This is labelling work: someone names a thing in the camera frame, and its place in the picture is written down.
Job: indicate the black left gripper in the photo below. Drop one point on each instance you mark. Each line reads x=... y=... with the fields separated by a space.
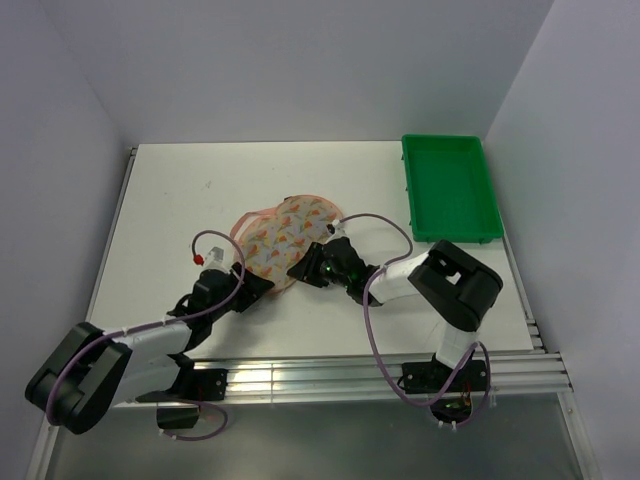
x=251 y=289

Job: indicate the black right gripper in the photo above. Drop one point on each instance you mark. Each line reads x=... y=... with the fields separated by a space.
x=306 y=268

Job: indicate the floral pink mesh laundry bag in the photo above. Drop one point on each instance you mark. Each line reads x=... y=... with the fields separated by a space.
x=273 y=240

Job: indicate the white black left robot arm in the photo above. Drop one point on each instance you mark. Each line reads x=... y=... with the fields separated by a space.
x=92 y=370

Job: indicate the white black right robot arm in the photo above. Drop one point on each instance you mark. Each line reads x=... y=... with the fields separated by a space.
x=460 y=288

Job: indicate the green plastic tray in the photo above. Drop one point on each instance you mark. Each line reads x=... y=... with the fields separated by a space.
x=451 y=196

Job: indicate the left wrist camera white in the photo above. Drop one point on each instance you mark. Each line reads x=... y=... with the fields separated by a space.
x=213 y=260

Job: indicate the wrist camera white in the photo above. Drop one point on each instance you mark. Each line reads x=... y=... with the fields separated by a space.
x=336 y=229
x=213 y=260

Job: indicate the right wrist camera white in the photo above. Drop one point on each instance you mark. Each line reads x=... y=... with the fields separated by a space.
x=336 y=229

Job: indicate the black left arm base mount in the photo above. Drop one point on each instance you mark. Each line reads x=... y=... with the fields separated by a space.
x=197 y=387

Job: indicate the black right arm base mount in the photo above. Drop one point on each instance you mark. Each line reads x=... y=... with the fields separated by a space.
x=466 y=395

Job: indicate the aluminium table frame rail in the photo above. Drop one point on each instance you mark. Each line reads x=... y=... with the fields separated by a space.
x=306 y=344

